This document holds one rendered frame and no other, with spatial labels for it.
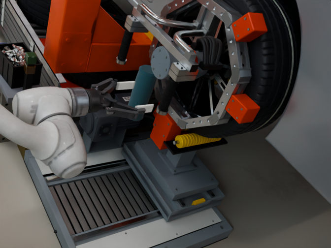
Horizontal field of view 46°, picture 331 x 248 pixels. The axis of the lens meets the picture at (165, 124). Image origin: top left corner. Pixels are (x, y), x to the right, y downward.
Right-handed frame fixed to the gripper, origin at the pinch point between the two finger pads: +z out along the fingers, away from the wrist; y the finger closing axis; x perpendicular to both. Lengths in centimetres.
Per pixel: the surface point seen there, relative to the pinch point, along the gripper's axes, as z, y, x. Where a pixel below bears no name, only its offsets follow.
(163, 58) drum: 18.2, -15.6, 4.6
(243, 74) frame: 34.5, 9.2, 13.7
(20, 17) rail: 5, -141, -45
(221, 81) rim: 43.1, -5.1, -0.2
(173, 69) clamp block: 10.7, -0.4, 10.1
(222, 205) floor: 81, 5, -83
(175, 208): 39, 6, -69
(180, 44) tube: 13.9, -5.2, 17.3
